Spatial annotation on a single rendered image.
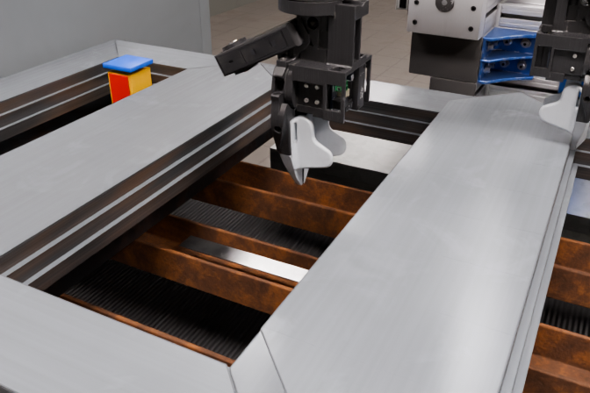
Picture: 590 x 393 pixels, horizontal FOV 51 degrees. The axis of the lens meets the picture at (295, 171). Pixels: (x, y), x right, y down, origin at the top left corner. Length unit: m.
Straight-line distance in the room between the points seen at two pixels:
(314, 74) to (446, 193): 0.21
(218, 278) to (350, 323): 0.35
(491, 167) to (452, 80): 0.49
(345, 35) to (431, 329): 0.28
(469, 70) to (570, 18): 0.44
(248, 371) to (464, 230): 0.28
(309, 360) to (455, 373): 0.11
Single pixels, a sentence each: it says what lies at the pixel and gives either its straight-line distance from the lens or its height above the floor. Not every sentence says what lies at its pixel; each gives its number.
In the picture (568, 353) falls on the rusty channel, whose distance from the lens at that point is 0.80.
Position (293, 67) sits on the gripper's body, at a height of 1.01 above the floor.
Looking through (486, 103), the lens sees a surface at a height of 0.87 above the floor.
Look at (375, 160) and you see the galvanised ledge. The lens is 1.19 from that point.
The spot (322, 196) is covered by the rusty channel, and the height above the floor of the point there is 0.70.
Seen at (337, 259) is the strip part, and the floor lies 0.87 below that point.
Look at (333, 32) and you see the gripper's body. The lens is 0.61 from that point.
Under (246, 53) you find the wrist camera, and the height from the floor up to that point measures 1.02.
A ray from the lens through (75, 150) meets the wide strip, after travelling 0.83.
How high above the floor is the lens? 1.20
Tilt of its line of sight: 27 degrees down
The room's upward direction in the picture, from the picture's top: straight up
